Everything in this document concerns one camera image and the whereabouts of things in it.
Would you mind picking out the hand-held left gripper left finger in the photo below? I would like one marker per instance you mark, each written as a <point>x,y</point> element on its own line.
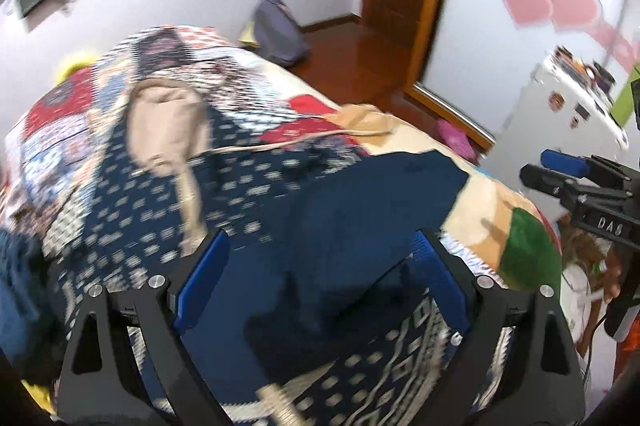
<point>200,276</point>

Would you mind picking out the plain navy garment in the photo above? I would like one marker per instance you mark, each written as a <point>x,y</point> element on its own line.
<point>350,226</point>

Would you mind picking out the yellow soft object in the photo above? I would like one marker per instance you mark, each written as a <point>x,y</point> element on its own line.
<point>75,64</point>

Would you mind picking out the green box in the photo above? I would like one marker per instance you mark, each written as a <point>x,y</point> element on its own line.
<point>627,101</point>

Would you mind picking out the blue crinkled cloth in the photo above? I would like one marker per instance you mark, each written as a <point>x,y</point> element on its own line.
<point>20,286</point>

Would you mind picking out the white small fridge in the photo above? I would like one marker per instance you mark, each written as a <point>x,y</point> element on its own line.
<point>540,126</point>

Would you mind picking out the pink slipper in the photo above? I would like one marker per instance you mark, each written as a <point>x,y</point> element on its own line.
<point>455,139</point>

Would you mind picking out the purple backpack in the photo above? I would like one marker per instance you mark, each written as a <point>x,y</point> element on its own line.
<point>280,31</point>

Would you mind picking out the navy patterned garment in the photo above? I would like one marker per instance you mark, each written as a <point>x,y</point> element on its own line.
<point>140,206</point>

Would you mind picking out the patchwork bedspread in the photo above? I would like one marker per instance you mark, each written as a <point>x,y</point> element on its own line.
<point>65,106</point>

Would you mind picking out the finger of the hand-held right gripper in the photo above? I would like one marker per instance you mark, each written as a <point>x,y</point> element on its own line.
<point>547,181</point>
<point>565,162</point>

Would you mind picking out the yellow cloth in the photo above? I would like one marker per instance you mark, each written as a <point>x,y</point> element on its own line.
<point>247,35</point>

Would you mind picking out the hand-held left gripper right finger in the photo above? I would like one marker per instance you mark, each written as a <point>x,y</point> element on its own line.
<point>440,281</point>

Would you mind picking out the clutter of small items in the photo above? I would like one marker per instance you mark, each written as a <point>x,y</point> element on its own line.
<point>585,69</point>

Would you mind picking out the white sliding wardrobe door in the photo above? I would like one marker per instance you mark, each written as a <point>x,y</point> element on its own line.
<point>480,31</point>

